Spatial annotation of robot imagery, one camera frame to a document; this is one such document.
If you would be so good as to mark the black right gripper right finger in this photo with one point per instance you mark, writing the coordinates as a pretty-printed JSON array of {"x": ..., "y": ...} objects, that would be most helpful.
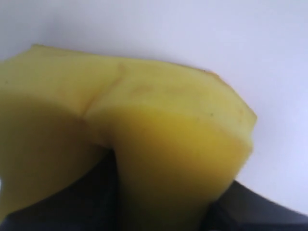
[{"x": 240, "y": 209}]

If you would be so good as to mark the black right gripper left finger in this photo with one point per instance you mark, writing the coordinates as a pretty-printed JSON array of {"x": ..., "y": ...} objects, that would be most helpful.
[{"x": 89, "y": 204}]

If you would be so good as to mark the yellow sponge block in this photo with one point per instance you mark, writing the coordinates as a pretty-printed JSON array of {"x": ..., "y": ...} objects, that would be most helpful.
[{"x": 180, "y": 135}]

